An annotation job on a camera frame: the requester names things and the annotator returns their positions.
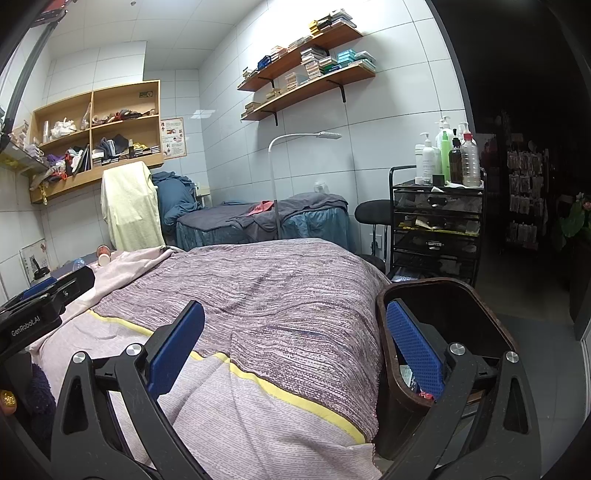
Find black mesh trolley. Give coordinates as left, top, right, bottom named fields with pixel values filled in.
left=389, top=165, right=486, bottom=287

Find pale pink sheet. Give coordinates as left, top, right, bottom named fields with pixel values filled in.
left=60, top=247, right=185, bottom=315

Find massage bed with grey cover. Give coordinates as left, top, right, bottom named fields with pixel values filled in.
left=175, top=191, right=349, bottom=252

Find green potted plant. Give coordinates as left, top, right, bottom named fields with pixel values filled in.
left=556, top=194, right=591, bottom=252

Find cream towel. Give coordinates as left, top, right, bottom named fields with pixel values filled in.
left=100, top=161, right=166, bottom=252

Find blue bedding pile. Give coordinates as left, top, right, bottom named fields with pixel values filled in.
left=152, top=171, right=201, bottom=227

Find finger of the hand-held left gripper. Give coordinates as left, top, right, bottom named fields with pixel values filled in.
left=21, top=280, right=60, bottom=302
left=54, top=267, right=95, bottom=315

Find white floor lamp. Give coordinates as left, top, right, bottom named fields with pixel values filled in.
left=269, top=131, right=342, bottom=241

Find display rack of packets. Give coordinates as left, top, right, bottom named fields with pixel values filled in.
left=505, top=138, right=546, bottom=252

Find black stool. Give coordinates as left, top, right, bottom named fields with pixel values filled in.
left=355, top=199, right=393, bottom=273

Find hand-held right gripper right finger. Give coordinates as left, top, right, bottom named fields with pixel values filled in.
left=385, top=299, right=542, bottom=480

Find framed wall sign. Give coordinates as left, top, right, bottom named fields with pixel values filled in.
left=19, top=239, right=49, bottom=284

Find wooden wall cabinet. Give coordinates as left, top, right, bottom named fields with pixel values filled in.
left=28, top=79, right=164, bottom=205

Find brown trash bin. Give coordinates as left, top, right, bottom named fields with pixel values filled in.
left=376, top=277, right=520, bottom=460

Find dark brown bottle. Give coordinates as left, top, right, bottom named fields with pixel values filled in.
left=449, top=137, right=464, bottom=185

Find metal wall shelf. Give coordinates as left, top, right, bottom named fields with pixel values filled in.
left=0, top=117, right=49, bottom=174

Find person's left forearm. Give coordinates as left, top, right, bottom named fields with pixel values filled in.
left=23, top=362, right=58, bottom=455

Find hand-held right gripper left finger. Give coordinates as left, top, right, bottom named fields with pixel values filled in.
left=50, top=300, right=213, bottom=480

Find wall poster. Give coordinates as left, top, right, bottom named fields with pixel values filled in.
left=161, top=117, right=186, bottom=160

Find white pump bottle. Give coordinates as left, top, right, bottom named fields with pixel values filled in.
left=414, top=132, right=441, bottom=185

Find green pump bottle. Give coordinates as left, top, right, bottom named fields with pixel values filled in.
left=440, top=117, right=455, bottom=183

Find black stand lamp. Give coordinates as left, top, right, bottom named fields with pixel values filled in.
left=0, top=0, right=70, bottom=139

